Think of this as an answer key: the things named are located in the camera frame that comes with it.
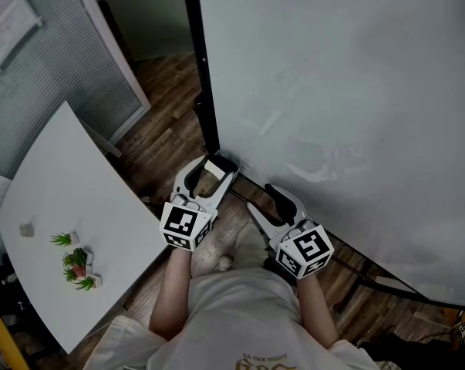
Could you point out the small red potted plant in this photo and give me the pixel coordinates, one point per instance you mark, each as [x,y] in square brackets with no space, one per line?
[78,272]

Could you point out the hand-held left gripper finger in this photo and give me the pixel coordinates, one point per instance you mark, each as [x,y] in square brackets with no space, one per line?
[230,179]
[186,179]

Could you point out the white wall document holder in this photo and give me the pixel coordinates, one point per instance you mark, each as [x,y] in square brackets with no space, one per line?
[8,21]

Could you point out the white table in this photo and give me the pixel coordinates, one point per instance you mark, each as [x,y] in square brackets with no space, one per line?
[74,175]

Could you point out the small grey table object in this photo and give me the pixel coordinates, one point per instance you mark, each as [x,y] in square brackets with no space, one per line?
[27,229]

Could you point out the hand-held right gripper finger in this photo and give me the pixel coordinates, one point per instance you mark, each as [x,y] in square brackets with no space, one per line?
[263,222]
[288,204]

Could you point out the translucent plastic waste bin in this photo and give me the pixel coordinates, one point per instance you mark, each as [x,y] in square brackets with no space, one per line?
[232,155]

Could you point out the person's right forearm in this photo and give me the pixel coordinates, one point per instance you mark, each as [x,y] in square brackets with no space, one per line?
[317,310]

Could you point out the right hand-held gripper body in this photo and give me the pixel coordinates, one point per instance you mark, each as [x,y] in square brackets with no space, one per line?
[305,251]

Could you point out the person's left forearm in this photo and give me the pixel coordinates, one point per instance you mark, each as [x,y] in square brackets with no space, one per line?
[172,295]

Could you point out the white eraser block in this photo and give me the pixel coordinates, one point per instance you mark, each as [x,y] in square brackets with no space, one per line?
[214,169]

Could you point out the black bag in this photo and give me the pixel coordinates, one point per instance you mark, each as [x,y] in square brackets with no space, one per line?
[409,355]

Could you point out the small green potted plant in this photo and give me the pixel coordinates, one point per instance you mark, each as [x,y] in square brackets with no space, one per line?
[62,239]
[86,283]
[79,256]

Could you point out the person's white t-shirt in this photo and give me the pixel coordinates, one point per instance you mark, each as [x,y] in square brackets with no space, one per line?
[240,318]

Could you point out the large white whiteboard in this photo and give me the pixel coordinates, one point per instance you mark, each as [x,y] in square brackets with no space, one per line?
[195,71]

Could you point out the person's light trouser leg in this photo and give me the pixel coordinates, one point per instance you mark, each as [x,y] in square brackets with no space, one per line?
[247,245]

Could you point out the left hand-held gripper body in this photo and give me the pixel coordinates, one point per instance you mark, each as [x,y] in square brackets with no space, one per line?
[182,224]

